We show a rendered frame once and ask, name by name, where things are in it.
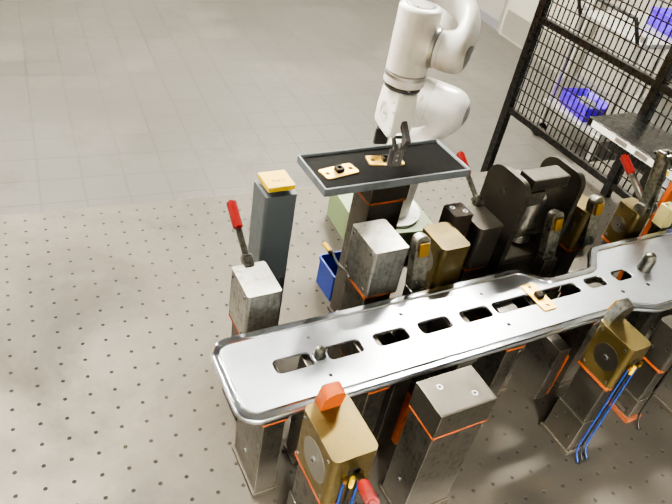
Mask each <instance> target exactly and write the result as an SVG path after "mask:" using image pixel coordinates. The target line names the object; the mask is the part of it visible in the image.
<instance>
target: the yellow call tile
mask: <svg viewBox="0 0 672 504"><path fill-rule="evenodd" d="M257 177H258V179H259V180H260V182H261V183H262V185H263V186H264V188H265V189H266V191H267V192H268V193H271V192H279V191H286V190H293V189H295V186H296V185H295V183H294V182H293V181H292V179H291V178H290V177H289V175H288V174H287V173H286V171H285V170H277V171H268V172H260V173H258V175H257Z"/></svg>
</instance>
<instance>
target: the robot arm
mask: <svg viewBox="0 0 672 504"><path fill-rule="evenodd" d="M431 1H433V2H434V3H435V4H434V3H432V2H429V1H426V0H402V1H400V3H399V6H398V11H397V16H396V20H395V25H394V30H393V34H392V39H391V43H390V48H389V53H388V57H387V62H386V67H385V71H384V76H383V79H384V81H385V82H384V84H383V87H382V90H381V93H380V96H379V100H378V104H377V107H376V111H375V120H376V126H377V127H376V129H375V134H374V138H373V143H374V144H386V143H387V139H388V138H389V141H388V144H387V145H390V144H392V149H390V151H389V155H388V159H387V163H386V164H387V166H400V165H401V163H402V159H403V155H404V151H406V149H407V148H408V145H409V144H410V143H411V142H417V141H426V140H435V139H438V140H439V141H440V140H441V139H443V138H445V137H447V136H449V135H451V134H452V133H454V132H455V131H457V130H458V129H459V128H460V127H461V126H462V125H463V124H464V123H465V121H466V120H467V118H468V115H469V112H470V109H471V107H470V100H469V97H468V96H467V94H466V93H465V92H464V91H462V90H461V89H459V88H457V87H455V86H453V85H450V84H447V83H445V82H442V81H439V80H437V79H434V78H431V77H428V76H426V75H427V71H428V68H432V69H435V70H438V71H441V72H445V73H449V74H458V73H460V72H461V71H462V70H463V69H464V68H465V67H466V65H467V63H468V61H469V60H470V58H471V55H472V52H473V50H474V48H475V46H476V43H477V40H478V37H479V34H480V27H481V17H480V11H479V6H478V3H477V1H476V0H431ZM413 121H416V122H418V123H421V124H423V125H425V126H423V127H416V128H412V124H413ZM396 144H397V145H396ZM418 184H419V183H418ZM418 184H412V185H410V188H409V192H408V196H407V198H406V200H405V201H403V205H402V209H401V212H400V216H399V220H398V224H397V227H396V228H407V227H411V226H413V225H414V224H416V223H417V221H418V220H419V217H420V210H419V208H418V206H417V204H416V203H415V202H414V201H413V199H414V196H415V193H416V190H417V187H418Z"/></svg>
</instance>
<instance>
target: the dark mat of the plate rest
mask: <svg viewBox="0 0 672 504"><path fill-rule="evenodd" d="M390 149H392V147H391V148H383V149H374V150H365V151H356V152H348V153H339V154H330V155H321V156H312V157H304V158H302V159H303V160H304V161H305V162H306V164H307V165H308V166H309V167H310V169H311V170H312V171H313V172H314V174H315V175H316V176H317V177H318V179H319V180H320V181H321V182H322V184H323V185H324V186H325V187H326V188H334V187H341V186H348V185H355V184H363V183H370V182H377V181H384V180H391V179H398V178H405V177H413V176H420V175H427V174H434V173H441V172H448V171H455V170H462V169H465V168H464V167H463V166H462V165H461V164H460V163H459V162H458V161H457V160H455V159H454V158H453V157H452V156H451V155H450V154H449V153H448V152H447V151H446V150H444V149H443V148H442V147H441V146H440V145H439V144H438V143H437V142H435V143H427V144H418V145H409V146H408V148H407V149H406V151H404V155H403V159H402V160H403V161H404V163H405V165H402V166H371V165H369V164H368V162H367V160H366V158H365V156H381V155H382V154H388V155H389V151H390ZM345 163H350V164H352V165H353V166H354V167H355V168H357V169H358V170H359V172H358V173H356V174H352V175H348V176H344V177H340V178H336V179H332V180H327V179H326V178H325V177H323V176H322V175H321V174H320V173H319V170H320V169H324V168H329V167H333V166H336V165H340V164H345Z"/></svg>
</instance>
